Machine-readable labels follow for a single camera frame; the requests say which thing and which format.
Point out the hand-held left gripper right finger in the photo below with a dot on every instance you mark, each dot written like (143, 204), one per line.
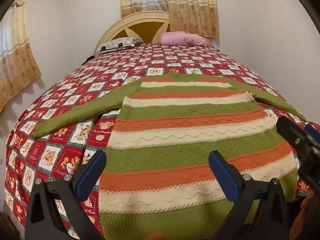
(223, 177)

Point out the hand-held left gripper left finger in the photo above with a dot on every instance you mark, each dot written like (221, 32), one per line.
(91, 173)

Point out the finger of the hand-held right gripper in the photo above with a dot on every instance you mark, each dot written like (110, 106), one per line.
(312, 130)
(291, 132)

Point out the green orange cream striped sweater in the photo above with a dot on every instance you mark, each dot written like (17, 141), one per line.
(160, 135)

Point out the person's right hand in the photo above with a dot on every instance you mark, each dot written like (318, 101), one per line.
(311, 217)

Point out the red checkered bear print blanket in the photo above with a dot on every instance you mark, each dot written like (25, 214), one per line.
(62, 155)

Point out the dark wooden furniture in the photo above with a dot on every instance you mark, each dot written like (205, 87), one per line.
(8, 227)

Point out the white dark printed pillow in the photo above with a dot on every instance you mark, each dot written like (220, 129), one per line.
(117, 44)

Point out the pink pillow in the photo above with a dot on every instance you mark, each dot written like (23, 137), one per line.
(183, 38)

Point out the cream and brown bed headboard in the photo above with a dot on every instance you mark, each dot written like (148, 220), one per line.
(140, 27)

